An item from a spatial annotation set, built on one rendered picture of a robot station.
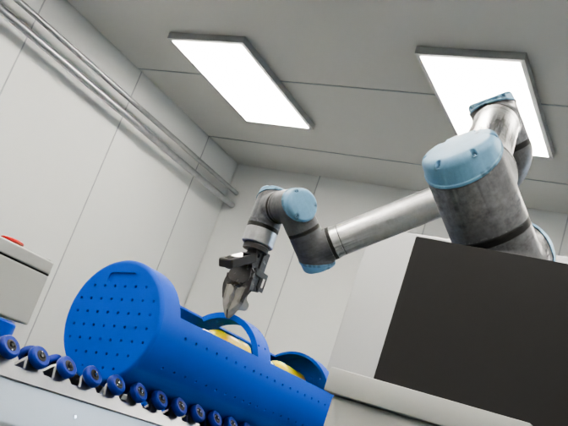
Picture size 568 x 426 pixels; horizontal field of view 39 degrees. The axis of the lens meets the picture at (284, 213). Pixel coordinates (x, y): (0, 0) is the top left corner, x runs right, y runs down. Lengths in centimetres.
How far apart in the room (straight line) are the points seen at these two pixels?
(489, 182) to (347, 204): 595
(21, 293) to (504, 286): 74
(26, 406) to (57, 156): 474
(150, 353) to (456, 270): 71
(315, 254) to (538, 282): 90
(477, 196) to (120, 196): 550
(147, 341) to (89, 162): 478
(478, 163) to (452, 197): 8
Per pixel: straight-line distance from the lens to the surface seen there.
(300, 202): 207
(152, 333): 174
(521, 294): 132
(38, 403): 159
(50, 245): 630
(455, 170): 144
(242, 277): 214
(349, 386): 128
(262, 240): 215
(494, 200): 146
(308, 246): 210
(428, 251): 138
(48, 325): 648
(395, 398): 126
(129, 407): 178
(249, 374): 203
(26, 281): 122
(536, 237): 154
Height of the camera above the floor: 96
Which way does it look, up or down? 15 degrees up
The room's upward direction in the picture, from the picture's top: 19 degrees clockwise
